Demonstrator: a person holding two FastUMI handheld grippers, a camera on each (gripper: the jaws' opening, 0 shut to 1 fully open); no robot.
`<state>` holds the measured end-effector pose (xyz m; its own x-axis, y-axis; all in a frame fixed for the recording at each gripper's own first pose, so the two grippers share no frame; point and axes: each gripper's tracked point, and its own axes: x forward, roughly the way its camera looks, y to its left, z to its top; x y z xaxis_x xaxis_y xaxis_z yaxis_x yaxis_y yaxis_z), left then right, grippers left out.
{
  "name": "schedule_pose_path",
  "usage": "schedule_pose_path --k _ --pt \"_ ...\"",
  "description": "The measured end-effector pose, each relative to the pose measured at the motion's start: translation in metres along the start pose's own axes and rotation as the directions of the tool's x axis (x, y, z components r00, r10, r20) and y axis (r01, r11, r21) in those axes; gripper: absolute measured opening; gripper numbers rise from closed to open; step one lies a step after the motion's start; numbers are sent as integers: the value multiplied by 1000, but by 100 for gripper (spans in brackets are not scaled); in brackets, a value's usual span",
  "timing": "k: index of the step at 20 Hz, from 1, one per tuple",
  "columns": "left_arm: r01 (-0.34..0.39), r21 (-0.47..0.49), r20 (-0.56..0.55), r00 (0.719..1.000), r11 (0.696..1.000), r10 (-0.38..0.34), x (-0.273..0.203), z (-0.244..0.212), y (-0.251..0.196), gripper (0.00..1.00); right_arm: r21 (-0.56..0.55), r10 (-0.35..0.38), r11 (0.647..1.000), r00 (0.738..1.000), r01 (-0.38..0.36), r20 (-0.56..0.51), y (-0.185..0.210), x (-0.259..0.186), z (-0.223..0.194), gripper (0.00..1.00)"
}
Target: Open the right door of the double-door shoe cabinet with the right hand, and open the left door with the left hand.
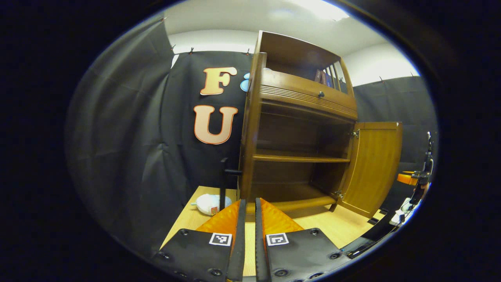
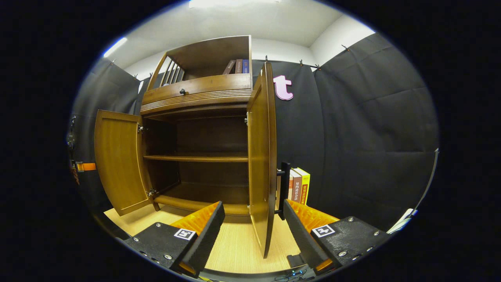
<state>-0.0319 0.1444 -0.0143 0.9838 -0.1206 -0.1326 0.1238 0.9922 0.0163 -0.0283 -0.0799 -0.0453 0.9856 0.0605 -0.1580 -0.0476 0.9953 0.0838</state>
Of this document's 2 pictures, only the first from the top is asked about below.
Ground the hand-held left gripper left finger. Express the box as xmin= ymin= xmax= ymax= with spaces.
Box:
xmin=151 ymin=199 xmax=247 ymax=282

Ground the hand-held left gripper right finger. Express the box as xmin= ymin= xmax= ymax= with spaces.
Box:
xmin=254 ymin=197 xmax=351 ymax=282

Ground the wooden shoe cabinet door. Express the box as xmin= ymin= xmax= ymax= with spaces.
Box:
xmin=339 ymin=121 xmax=403 ymax=219
xmin=219 ymin=52 xmax=267 ymax=214

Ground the wooden double-door shoe cabinet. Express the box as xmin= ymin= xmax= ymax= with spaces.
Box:
xmin=245 ymin=31 xmax=359 ymax=214

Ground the small white device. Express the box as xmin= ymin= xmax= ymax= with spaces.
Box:
xmin=389 ymin=197 xmax=412 ymax=226

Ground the white plush item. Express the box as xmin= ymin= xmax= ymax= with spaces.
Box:
xmin=191 ymin=193 xmax=232 ymax=216

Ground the black backdrop cloth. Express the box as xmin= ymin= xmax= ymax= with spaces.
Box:
xmin=65 ymin=16 xmax=438 ymax=257

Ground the ribbed wooden drawer with knob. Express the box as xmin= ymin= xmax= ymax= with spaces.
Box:
xmin=259 ymin=70 xmax=358 ymax=121

